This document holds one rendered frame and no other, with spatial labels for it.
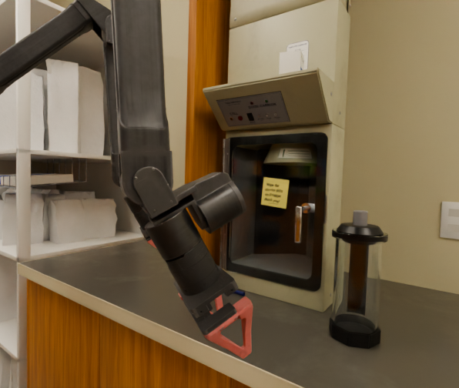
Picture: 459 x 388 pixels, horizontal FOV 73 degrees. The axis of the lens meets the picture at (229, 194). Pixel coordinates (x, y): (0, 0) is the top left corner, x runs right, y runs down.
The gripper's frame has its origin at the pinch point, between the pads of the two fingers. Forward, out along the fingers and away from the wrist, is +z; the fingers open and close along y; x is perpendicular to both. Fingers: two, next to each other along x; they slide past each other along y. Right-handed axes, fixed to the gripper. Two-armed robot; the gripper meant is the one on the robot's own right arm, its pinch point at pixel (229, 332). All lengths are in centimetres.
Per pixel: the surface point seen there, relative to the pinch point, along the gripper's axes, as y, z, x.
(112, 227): 143, 1, 15
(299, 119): 25, -18, -42
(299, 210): 21.8, 0.2, -30.1
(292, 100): 24, -23, -41
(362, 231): 6.3, 4.3, -32.5
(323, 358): 5.0, 20.0, -13.0
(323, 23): 24, -36, -58
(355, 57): 50, -25, -92
